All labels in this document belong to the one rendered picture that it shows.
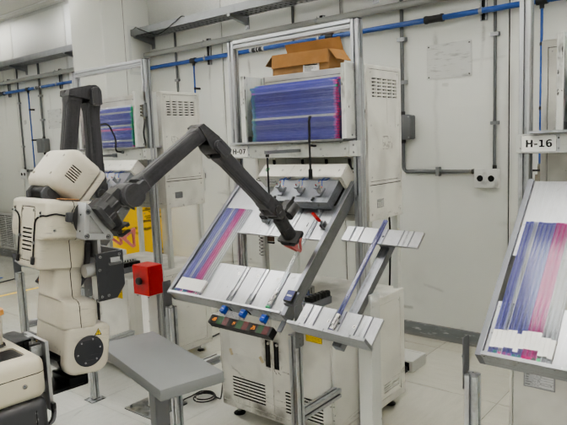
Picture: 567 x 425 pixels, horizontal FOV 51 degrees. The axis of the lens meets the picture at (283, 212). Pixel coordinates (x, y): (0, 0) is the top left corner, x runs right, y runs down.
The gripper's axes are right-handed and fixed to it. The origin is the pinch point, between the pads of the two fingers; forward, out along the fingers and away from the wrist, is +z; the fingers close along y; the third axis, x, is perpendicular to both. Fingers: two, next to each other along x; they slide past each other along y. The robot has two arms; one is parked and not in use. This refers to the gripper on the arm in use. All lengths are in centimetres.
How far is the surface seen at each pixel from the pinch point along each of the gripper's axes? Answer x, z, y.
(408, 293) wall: -93, 161, 36
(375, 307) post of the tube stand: 17.8, 4.8, -42.9
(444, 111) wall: -172, 64, 12
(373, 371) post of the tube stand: 34, 22, -43
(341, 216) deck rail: -21.9, 1.4, -9.9
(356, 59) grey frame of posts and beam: -73, -43, -12
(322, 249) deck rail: -3.1, 1.4, -10.1
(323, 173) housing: -37.6, -8.9, 3.0
